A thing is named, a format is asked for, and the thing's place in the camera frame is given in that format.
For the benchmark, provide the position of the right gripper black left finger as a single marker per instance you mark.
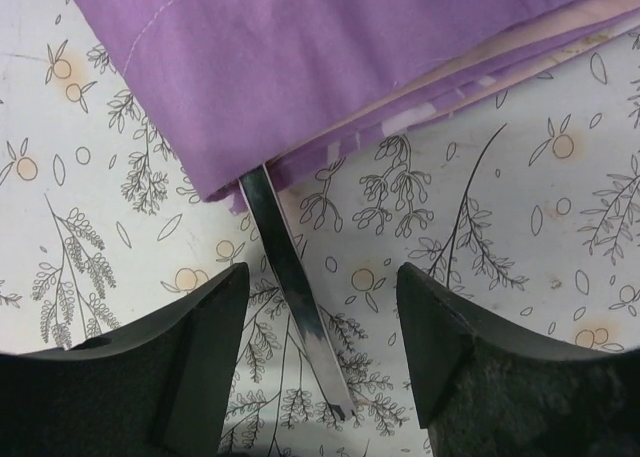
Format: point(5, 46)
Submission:
point(158, 386)

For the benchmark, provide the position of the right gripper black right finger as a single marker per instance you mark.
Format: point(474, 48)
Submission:
point(485, 386)

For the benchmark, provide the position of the claw hammer black handle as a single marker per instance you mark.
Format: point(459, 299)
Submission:
point(282, 255)

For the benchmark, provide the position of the purple cloth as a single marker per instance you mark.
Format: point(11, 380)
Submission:
point(297, 84)

